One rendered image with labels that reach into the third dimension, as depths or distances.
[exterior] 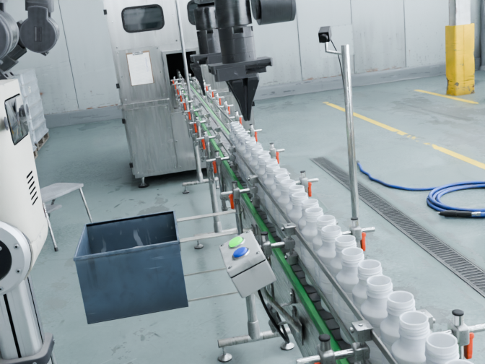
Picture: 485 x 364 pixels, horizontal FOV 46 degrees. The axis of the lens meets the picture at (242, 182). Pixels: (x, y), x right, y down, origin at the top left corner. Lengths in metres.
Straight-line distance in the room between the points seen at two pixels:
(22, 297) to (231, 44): 0.67
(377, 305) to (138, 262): 1.01
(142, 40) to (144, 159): 1.19
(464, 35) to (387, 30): 2.68
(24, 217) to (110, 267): 0.65
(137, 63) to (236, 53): 4.93
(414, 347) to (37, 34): 1.00
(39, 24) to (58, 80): 10.17
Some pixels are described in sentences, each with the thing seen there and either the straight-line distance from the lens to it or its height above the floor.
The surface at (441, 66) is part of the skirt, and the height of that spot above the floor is 0.17.
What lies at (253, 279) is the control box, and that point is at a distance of 1.15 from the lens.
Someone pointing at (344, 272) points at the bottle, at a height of 1.13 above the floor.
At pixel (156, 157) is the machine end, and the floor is 0.31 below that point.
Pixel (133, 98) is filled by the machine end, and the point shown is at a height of 0.93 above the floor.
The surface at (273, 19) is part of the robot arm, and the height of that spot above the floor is 1.56.
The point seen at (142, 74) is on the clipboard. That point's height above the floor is 1.16.
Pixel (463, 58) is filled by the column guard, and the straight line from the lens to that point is 10.01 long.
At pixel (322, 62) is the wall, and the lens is 11.89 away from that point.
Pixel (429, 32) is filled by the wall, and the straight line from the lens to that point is 12.69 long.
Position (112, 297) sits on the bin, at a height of 0.80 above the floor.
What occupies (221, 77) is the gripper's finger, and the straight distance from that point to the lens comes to 0.94.
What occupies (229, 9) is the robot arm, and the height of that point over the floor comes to 1.58.
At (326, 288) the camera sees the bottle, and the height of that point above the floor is 1.05.
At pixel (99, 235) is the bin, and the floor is 0.90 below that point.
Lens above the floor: 1.56
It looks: 16 degrees down
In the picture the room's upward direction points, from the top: 7 degrees counter-clockwise
